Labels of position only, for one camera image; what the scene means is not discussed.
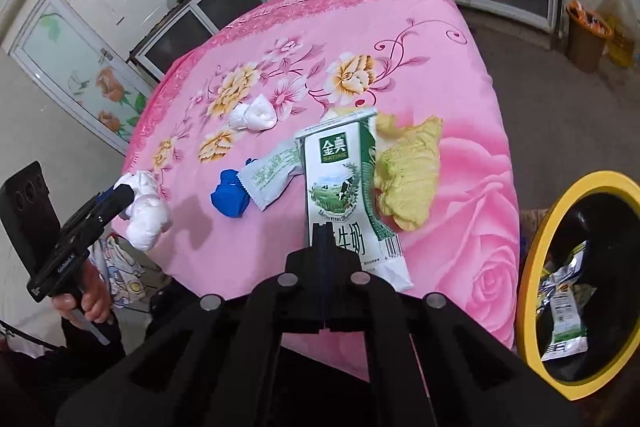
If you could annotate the glass door with flowers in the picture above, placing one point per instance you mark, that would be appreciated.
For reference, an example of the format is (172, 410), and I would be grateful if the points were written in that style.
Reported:
(80, 72)

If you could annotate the blue glove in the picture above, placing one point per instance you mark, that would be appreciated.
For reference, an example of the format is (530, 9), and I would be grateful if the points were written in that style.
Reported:
(230, 197)

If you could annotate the yellow rimmed black trash bin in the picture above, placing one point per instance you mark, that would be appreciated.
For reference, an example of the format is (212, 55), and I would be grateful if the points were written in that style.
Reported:
(603, 209)

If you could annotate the pink floral tablecloth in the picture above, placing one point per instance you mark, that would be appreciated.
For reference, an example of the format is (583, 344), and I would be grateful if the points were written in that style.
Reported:
(315, 60)

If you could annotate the white plastic bag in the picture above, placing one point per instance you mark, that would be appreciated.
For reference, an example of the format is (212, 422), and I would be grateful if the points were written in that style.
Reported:
(148, 216)

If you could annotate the person left hand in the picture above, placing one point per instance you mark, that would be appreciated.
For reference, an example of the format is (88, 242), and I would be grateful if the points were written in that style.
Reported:
(95, 302)

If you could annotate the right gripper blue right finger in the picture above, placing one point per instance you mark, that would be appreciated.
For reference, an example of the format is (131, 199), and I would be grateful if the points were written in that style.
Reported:
(335, 311)

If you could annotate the white crumpled tissue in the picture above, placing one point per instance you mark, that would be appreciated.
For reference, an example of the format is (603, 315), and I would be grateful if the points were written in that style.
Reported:
(258, 116)

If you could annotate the cooking oil jug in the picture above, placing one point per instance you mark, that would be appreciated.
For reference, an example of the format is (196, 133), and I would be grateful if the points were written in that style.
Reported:
(622, 18)

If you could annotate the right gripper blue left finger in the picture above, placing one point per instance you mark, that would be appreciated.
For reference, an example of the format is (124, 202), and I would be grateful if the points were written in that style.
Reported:
(319, 285)

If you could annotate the brown trash bucket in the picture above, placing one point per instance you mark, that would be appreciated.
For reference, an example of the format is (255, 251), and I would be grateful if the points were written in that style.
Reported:
(586, 38)

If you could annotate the green white milk carton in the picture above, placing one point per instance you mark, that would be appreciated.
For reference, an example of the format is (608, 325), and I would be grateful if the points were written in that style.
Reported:
(560, 294)

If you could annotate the white green snack packet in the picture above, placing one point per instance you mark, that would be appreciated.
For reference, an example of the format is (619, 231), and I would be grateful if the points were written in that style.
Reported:
(266, 178)

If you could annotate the yellow paper napkin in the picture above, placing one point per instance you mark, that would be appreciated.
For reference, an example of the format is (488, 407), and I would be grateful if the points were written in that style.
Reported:
(406, 171)

